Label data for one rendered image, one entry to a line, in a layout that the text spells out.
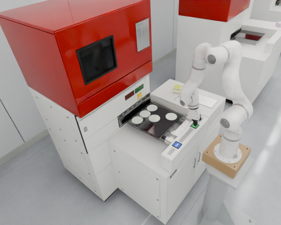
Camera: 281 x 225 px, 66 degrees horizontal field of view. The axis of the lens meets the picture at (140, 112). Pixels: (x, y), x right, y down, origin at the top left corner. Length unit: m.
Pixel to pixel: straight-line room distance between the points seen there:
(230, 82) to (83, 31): 0.89
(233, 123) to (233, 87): 0.21
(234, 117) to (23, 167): 2.59
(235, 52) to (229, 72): 0.10
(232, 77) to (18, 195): 2.51
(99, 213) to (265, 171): 1.90
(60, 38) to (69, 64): 0.16
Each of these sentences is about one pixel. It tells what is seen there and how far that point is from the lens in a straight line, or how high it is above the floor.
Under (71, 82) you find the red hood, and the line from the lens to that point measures 1.38.
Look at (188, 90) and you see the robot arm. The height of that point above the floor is 1.34.
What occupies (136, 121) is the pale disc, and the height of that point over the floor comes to 0.90.
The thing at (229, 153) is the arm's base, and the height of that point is 0.98.
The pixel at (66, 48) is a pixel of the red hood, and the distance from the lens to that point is 1.31.
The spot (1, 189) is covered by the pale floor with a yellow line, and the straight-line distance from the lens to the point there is 3.10.
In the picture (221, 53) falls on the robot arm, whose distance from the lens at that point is 1.24.
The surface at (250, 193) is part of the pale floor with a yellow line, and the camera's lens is 2.69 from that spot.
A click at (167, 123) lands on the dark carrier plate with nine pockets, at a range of 1.89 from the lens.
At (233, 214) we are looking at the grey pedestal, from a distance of 2.49.
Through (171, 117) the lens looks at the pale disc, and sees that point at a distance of 1.95.
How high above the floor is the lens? 2.16
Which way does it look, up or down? 39 degrees down
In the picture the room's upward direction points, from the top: 5 degrees counter-clockwise
